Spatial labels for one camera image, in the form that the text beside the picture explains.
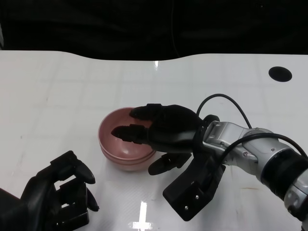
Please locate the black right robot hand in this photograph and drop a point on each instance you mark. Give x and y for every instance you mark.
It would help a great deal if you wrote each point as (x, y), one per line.
(173, 130)

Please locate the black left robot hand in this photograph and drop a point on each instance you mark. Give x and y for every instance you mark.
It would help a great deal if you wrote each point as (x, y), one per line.
(36, 199)

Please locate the pink plastic bowl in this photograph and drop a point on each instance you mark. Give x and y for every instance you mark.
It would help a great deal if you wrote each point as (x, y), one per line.
(125, 160)
(108, 134)
(130, 167)

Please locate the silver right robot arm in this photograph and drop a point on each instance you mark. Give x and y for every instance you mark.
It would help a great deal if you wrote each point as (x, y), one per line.
(264, 154)

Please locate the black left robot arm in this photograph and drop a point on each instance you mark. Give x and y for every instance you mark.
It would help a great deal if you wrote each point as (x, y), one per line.
(8, 211)

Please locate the black round desk grommet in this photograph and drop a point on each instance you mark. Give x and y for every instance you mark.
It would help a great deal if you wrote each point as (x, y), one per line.
(280, 74)

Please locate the black backdrop cloth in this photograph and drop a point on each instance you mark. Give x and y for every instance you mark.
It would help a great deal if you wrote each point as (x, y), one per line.
(96, 24)

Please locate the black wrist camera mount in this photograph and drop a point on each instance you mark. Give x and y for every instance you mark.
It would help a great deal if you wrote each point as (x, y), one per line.
(190, 192)

